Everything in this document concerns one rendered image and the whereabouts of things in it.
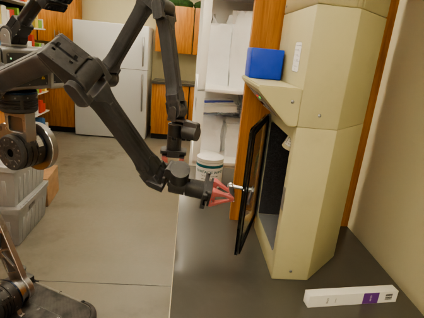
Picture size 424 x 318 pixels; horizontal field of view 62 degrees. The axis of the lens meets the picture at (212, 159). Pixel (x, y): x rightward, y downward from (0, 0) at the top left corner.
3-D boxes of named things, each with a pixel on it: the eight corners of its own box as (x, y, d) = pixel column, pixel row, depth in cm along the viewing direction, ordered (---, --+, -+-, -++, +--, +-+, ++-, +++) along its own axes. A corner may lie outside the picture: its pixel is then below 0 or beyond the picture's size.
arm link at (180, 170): (157, 164, 114) (145, 185, 109) (158, 144, 104) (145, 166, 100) (191, 178, 113) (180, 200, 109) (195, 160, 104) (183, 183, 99)
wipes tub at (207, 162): (219, 180, 182) (223, 153, 177) (221, 190, 169) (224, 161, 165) (194, 178, 181) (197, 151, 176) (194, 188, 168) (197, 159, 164)
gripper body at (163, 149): (185, 156, 138) (187, 139, 136) (159, 154, 138) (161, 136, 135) (186, 152, 144) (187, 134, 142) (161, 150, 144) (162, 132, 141)
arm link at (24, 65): (70, 21, 79) (42, 47, 73) (110, 69, 87) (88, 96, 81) (-11, 64, 106) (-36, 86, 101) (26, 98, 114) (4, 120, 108)
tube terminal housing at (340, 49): (316, 229, 139) (358, 22, 116) (351, 282, 109) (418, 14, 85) (253, 226, 137) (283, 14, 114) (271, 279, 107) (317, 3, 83)
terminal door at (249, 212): (254, 216, 135) (269, 113, 123) (236, 258, 107) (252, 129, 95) (252, 216, 135) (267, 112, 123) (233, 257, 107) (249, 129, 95)
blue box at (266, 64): (273, 77, 119) (277, 50, 116) (280, 80, 109) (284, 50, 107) (244, 75, 118) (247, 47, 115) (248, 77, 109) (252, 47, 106)
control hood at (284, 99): (270, 106, 123) (274, 77, 120) (296, 127, 92) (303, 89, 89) (238, 104, 122) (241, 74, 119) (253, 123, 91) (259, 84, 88)
